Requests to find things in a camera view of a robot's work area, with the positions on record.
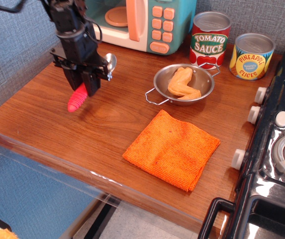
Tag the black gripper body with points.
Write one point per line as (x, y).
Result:
(78, 51)

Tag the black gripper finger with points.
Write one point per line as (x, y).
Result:
(74, 78)
(92, 83)

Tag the red handled metal spoon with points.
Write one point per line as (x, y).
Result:
(80, 94)

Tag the small steel pot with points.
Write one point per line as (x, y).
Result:
(202, 79)

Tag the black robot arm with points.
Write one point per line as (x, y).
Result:
(68, 15)

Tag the teal toy microwave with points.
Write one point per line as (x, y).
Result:
(154, 26)

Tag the toy chicken wing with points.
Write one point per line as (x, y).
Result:
(178, 85)

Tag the orange folded cloth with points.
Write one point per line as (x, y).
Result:
(172, 150)

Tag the tomato sauce can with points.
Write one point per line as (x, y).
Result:
(209, 38)

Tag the pineapple slices can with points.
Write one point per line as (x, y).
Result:
(251, 56)

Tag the orange object bottom left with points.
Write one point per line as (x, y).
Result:
(6, 234)

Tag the black toy stove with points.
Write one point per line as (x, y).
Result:
(258, 211)

